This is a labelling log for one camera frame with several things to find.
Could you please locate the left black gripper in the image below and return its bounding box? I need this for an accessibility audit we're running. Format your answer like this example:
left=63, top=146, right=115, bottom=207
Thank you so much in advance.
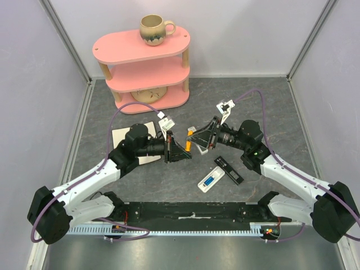
left=137, top=130, right=191, bottom=164

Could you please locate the white remote with back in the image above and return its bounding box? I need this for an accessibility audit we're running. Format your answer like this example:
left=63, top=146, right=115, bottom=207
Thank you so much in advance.
left=197, top=166, right=225, bottom=193

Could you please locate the orange handled screwdriver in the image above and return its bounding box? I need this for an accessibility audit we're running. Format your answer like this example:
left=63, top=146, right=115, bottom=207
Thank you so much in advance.
left=185, top=127, right=196, bottom=152

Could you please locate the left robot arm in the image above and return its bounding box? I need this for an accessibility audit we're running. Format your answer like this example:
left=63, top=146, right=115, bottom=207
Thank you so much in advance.
left=27, top=124, right=192, bottom=245

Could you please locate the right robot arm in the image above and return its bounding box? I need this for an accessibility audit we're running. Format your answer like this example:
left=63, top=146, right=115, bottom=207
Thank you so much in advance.
left=187, top=116, right=359, bottom=243

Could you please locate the white air conditioner remote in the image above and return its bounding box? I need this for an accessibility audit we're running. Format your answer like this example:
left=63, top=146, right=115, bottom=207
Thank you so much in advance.
left=188, top=127, right=208, bottom=155

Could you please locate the beige floral ceramic bowl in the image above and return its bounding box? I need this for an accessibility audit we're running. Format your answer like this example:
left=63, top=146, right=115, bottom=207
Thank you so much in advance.
left=131, top=87, right=167, bottom=104

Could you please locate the pink three-tier shelf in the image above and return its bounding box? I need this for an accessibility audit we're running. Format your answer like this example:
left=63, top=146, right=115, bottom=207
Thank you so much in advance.
left=92, top=26, right=191, bottom=110

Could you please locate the beige ceramic mug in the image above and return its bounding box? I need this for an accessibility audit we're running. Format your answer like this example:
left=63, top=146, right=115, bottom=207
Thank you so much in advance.
left=139, top=14, right=177, bottom=46

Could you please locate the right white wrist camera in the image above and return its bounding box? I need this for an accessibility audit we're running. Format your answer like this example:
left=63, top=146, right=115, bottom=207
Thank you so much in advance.
left=216, top=100, right=235, bottom=125

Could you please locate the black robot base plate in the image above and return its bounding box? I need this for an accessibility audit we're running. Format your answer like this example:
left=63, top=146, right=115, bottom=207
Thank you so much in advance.
left=110, top=202, right=278, bottom=223

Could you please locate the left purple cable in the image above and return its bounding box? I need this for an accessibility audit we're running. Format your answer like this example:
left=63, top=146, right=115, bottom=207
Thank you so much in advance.
left=30, top=102, right=167, bottom=243

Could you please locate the purple cable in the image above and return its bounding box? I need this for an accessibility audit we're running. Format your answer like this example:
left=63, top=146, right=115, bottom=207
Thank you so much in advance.
left=30, top=102, right=167, bottom=243
left=233, top=88, right=360, bottom=241

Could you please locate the grey slotted cable duct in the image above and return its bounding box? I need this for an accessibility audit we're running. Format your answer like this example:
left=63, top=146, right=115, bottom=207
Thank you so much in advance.
left=67, top=223, right=275, bottom=237

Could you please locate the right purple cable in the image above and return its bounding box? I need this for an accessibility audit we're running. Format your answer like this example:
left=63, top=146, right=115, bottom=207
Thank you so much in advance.
left=233, top=88, right=360, bottom=241

